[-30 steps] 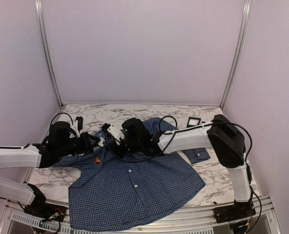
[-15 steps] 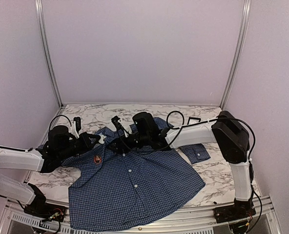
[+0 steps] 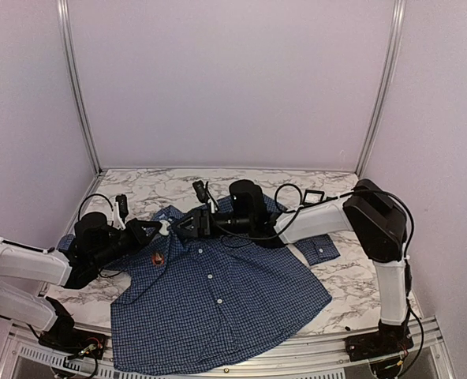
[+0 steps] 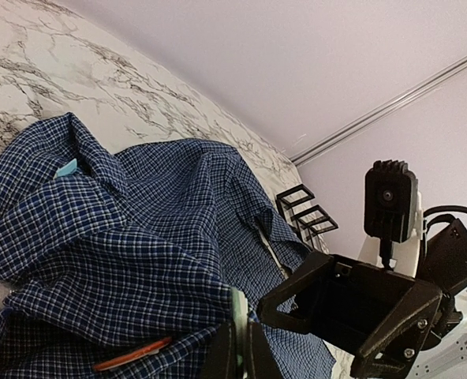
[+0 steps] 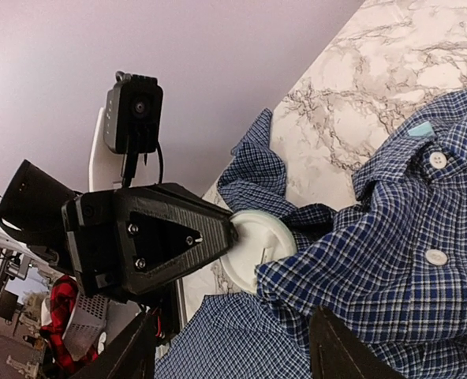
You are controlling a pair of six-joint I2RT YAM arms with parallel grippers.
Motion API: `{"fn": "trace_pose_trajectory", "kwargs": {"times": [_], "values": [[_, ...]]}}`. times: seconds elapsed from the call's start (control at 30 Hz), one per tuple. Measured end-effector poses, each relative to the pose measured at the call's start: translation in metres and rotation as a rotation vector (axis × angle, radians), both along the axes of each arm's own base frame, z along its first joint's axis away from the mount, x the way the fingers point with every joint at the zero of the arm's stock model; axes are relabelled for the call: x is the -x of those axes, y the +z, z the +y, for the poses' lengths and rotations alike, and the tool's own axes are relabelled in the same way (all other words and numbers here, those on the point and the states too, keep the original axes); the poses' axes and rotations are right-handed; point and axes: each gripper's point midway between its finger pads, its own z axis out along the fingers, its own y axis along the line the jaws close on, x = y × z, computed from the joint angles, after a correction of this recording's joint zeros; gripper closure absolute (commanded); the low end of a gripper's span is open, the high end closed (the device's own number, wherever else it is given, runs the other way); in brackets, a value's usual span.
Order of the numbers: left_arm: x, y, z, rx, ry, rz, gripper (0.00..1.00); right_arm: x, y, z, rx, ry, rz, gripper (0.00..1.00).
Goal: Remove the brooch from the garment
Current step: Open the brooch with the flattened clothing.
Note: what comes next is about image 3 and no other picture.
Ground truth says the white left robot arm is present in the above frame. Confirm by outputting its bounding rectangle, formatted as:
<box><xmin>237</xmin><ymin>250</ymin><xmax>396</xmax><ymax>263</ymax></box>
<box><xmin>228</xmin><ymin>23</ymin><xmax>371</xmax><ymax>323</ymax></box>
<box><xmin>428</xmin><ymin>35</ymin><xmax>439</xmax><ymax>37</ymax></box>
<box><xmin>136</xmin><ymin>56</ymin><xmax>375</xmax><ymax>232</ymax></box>
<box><xmin>0</xmin><ymin>212</ymin><xmax>170</xmax><ymax>351</ymax></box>

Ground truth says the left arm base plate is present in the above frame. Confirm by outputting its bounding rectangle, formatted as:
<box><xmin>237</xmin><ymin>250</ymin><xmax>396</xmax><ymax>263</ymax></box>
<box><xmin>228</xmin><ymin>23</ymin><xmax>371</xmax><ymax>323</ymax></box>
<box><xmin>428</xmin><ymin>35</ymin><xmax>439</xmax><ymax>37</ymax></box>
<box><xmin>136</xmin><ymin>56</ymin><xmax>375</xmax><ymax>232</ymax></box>
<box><xmin>38</xmin><ymin>328</ymin><xmax>107</xmax><ymax>359</ymax></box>

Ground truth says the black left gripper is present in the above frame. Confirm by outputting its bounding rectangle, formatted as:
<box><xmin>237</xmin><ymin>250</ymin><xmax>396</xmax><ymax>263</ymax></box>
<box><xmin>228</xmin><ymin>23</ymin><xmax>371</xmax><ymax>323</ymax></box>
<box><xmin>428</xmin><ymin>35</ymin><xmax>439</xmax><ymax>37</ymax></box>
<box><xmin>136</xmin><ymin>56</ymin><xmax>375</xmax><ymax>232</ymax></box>
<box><xmin>92</xmin><ymin>218</ymin><xmax>162</xmax><ymax>270</ymax></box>

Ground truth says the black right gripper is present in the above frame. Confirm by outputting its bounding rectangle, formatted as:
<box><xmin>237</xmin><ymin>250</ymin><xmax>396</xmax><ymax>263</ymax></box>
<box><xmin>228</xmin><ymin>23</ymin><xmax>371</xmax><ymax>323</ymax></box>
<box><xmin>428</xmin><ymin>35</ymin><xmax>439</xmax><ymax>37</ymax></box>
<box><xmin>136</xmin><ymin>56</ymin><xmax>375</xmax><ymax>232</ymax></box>
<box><xmin>172</xmin><ymin>208</ymin><xmax>253</xmax><ymax>239</ymax></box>

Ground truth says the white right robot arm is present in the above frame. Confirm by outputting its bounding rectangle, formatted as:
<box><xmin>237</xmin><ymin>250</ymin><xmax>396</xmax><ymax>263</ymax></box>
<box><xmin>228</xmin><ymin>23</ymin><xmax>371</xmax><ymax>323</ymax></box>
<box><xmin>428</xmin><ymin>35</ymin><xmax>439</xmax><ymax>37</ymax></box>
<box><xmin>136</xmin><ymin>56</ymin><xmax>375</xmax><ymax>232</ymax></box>
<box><xmin>171</xmin><ymin>179</ymin><xmax>413</xmax><ymax>354</ymax></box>

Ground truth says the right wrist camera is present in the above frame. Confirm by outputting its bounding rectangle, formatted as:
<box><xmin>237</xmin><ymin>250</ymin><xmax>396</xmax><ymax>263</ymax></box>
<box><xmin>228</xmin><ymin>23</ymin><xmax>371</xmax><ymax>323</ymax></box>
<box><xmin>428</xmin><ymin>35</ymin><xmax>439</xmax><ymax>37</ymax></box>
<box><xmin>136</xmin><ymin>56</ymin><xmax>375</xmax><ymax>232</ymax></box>
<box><xmin>192</xmin><ymin>180</ymin><xmax>216</xmax><ymax>212</ymax></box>

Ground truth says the aluminium front rail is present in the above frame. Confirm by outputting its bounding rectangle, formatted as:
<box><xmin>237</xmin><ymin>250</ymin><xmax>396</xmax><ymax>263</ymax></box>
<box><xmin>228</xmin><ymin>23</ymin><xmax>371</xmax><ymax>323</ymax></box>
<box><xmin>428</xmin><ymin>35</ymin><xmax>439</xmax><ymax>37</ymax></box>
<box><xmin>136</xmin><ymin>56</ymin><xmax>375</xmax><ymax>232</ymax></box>
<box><xmin>0</xmin><ymin>317</ymin><xmax>456</xmax><ymax>378</ymax></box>

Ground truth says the aluminium frame post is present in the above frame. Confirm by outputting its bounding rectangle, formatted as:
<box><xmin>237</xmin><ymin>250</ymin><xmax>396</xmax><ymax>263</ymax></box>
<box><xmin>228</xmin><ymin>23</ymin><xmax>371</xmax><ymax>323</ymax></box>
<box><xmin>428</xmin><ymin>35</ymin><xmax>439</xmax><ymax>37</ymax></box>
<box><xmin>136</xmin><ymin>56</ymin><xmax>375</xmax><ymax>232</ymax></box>
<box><xmin>57</xmin><ymin>0</ymin><xmax>103</xmax><ymax>176</ymax></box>
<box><xmin>355</xmin><ymin>0</ymin><xmax>406</xmax><ymax>178</ymax></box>

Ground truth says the right aluminium frame post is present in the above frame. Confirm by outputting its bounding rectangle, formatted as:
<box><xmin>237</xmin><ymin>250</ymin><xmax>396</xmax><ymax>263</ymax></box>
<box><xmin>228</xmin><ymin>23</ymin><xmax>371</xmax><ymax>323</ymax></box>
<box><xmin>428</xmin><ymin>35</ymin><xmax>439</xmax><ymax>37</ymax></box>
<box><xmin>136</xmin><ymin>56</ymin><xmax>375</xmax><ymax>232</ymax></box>
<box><xmin>355</xmin><ymin>0</ymin><xmax>406</xmax><ymax>178</ymax></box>

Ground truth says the blue checked button shirt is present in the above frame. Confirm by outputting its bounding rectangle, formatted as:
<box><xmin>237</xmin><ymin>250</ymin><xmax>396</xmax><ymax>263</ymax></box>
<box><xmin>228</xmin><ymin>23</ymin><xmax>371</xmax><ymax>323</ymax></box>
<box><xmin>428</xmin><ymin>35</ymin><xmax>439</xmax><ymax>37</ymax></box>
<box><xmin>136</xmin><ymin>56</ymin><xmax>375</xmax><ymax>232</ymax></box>
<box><xmin>58</xmin><ymin>196</ymin><xmax>340</xmax><ymax>375</ymax></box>

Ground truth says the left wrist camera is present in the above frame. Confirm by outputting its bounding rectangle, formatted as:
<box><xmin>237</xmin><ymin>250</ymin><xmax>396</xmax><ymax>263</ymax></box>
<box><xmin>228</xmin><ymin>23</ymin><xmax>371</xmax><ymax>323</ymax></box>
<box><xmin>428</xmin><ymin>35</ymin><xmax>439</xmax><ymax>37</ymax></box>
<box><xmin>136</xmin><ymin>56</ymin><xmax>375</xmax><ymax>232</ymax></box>
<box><xmin>112</xmin><ymin>194</ymin><xmax>129</xmax><ymax>230</ymax></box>

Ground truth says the left aluminium frame post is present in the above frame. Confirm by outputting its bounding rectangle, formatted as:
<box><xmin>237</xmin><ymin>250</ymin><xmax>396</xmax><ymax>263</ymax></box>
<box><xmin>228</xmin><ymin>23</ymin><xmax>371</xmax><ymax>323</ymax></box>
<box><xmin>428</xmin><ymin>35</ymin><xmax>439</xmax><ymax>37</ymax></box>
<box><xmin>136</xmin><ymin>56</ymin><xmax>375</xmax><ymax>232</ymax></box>
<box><xmin>57</xmin><ymin>0</ymin><xmax>103</xmax><ymax>176</ymax></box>

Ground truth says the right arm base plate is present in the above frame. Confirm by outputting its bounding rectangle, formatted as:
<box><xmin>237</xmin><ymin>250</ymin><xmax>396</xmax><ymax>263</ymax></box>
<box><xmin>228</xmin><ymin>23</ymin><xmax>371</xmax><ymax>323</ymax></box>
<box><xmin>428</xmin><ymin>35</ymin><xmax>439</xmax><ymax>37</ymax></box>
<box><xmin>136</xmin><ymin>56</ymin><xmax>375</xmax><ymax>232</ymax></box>
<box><xmin>345</xmin><ymin>314</ymin><xmax>414</xmax><ymax>362</ymax></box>

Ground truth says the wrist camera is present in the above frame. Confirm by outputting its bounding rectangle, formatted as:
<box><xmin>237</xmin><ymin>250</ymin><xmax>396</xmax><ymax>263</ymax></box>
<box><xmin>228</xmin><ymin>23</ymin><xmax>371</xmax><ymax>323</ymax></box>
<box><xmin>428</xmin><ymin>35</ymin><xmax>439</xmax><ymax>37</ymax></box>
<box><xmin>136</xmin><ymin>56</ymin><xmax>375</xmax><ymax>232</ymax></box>
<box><xmin>192</xmin><ymin>180</ymin><xmax>216</xmax><ymax>212</ymax></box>
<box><xmin>112</xmin><ymin>194</ymin><xmax>129</xmax><ymax>230</ymax></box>

